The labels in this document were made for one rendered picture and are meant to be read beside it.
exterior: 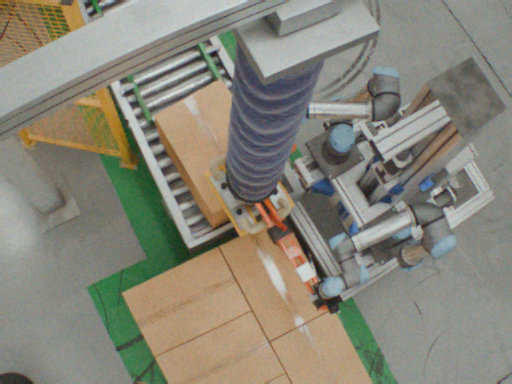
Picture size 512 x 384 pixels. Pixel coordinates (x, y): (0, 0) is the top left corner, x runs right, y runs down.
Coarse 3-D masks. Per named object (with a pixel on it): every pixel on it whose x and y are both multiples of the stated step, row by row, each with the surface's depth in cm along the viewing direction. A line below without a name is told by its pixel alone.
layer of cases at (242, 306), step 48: (240, 240) 365; (144, 288) 356; (192, 288) 357; (240, 288) 359; (288, 288) 360; (144, 336) 349; (192, 336) 350; (240, 336) 352; (288, 336) 353; (336, 336) 354
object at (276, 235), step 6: (282, 222) 295; (288, 222) 294; (270, 228) 294; (276, 228) 294; (288, 228) 294; (270, 234) 293; (276, 234) 293; (282, 234) 294; (288, 234) 293; (276, 240) 293; (282, 240) 293
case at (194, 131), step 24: (192, 96) 342; (216, 96) 343; (168, 120) 338; (192, 120) 339; (216, 120) 339; (168, 144) 345; (192, 144) 335; (216, 144) 336; (192, 168) 332; (192, 192) 360; (216, 216) 336
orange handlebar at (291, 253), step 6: (294, 144) 305; (294, 150) 305; (258, 204) 297; (270, 204) 298; (270, 210) 297; (264, 216) 296; (276, 216) 296; (270, 222) 295; (288, 240) 294; (282, 246) 293; (294, 246) 293; (288, 252) 292; (294, 252) 292; (300, 252) 292; (288, 258) 292; (294, 258) 294; (300, 258) 292; (294, 264) 291; (306, 282) 289
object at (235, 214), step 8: (224, 168) 313; (208, 176) 311; (224, 176) 311; (216, 184) 310; (224, 184) 308; (216, 192) 310; (224, 192) 309; (224, 200) 309; (224, 208) 308; (232, 208) 308; (240, 208) 308; (248, 208) 309; (232, 216) 307; (240, 216) 307; (248, 216) 307; (240, 224) 306; (240, 232) 306
